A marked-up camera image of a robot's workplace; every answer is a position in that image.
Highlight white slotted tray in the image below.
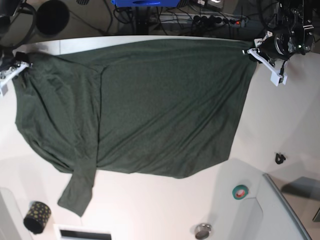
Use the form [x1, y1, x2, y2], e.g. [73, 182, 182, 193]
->
[53, 224, 113, 240]

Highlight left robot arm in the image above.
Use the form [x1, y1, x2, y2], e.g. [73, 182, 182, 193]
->
[256, 0, 317, 61]

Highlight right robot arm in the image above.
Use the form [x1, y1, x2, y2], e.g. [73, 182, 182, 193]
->
[0, 0, 37, 71]

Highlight small black clip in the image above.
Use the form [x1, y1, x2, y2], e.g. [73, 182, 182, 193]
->
[274, 152, 286, 165]

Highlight blue box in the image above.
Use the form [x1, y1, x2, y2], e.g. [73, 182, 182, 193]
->
[111, 0, 180, 8]

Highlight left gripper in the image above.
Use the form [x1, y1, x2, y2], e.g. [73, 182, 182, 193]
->
[258, 34, 288, 61]

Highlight black gold dotted cup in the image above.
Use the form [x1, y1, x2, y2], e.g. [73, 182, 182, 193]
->
[23, 201, 52, 235]

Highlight round metal tin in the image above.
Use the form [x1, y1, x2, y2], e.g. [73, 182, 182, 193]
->
[194, 223, 212, 240]

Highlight dark green t-shirt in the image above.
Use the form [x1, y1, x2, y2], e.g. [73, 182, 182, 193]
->
[13, 39, 256, 216]

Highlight green tape roll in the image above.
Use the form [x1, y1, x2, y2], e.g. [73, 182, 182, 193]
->
[232, 184, 249, 200]

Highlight white power strip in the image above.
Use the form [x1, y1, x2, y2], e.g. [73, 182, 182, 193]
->
[155, 13, 249, 28]

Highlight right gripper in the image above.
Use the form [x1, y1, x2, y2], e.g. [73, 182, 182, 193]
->
[0, 51, 28, 72]

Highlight black round stand base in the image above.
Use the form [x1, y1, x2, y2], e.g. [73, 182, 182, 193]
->
[35, 0, 70, 37]

